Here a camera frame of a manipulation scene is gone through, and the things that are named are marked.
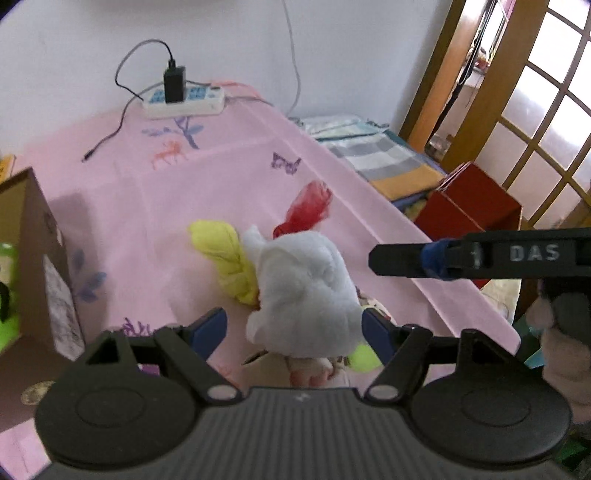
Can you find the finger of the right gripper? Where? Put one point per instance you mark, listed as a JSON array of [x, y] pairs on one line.
[[535, 254]]

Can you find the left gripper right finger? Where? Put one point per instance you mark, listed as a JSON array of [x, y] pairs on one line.
[[403, 353]]

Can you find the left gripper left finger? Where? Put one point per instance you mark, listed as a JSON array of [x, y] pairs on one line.
[[185, 351]]

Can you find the white fluffy plush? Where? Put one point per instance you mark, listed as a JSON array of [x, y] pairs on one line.
[[304, 262]]

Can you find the yellow mesh scarf bundle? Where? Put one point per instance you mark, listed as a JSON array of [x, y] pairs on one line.
[[219, 242]]

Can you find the green smiling plush doll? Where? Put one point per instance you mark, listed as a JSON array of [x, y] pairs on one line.
[[10, 321]]

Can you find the neon green mesh bundle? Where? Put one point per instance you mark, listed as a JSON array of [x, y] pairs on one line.
[[364, 359]]

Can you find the printed white cloth pouch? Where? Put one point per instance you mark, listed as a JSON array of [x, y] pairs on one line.
[[295, 368]]

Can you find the gloved hand on gripper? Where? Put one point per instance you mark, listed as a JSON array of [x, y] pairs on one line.
[[567, 361]]

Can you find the red box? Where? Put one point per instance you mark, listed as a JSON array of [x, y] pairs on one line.
[[469, 201]]

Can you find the wooden glass door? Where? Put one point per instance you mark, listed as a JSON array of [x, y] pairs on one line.
[[508, 88]]

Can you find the brown cardboard box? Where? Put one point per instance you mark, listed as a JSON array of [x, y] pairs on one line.
[[50, 332]]

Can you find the striped folded blanket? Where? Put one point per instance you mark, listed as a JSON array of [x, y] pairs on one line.
[[388, 163]]

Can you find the pink printed tablecloth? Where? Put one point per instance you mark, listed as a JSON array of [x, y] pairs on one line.
[[124, 216]]

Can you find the white power strip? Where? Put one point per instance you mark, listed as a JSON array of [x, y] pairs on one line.
[[199, 100]]

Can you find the yellow book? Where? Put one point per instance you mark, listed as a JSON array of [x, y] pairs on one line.
[[6, 166]]

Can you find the black charger with cable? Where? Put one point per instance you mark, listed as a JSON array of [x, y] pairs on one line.
[[144, 75]]

